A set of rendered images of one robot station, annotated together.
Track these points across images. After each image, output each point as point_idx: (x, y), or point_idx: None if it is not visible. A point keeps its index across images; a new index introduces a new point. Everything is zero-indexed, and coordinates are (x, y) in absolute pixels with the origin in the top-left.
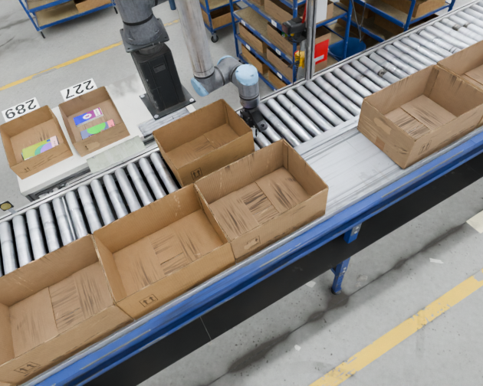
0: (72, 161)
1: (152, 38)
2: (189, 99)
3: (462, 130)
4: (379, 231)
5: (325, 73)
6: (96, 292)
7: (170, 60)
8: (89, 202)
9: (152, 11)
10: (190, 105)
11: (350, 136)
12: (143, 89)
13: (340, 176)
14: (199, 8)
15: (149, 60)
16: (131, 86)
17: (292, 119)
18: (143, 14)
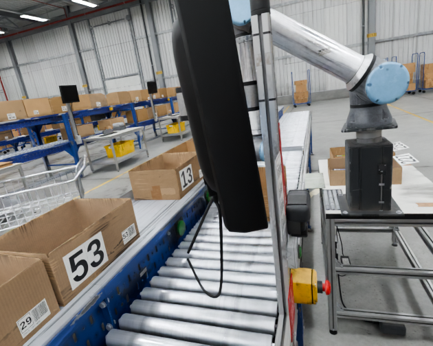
0: (326, 169)
1: (346, 124)
2: (348, 212)
3: None
4: None
5: (271, 335)
6: None
7: (348, 156)
8: None
9: (361, 104)
10: (339, 212)
11: (142, 231)
12: (403, 198)
13: (135, 212)
14: (243, 78)
15: (346, 141)
16: (419, 193)
17: (232, 254)
18: (350, 99)
